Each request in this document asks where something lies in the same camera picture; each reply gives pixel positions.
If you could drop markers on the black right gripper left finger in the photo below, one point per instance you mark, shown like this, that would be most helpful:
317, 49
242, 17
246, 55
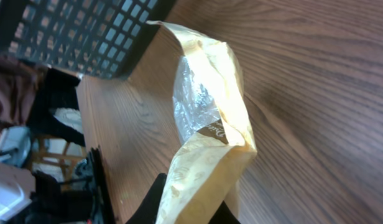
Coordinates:
147, 210

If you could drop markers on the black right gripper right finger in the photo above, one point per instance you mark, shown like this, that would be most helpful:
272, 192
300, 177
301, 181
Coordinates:
223, 215

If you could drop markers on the beans packet with barcode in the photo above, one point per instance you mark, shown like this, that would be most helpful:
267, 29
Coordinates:
214, 128

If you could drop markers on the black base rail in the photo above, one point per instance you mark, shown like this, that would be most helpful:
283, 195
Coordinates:
102, 211

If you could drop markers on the grey plastic shopping basket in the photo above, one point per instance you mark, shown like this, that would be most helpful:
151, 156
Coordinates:
100, 38

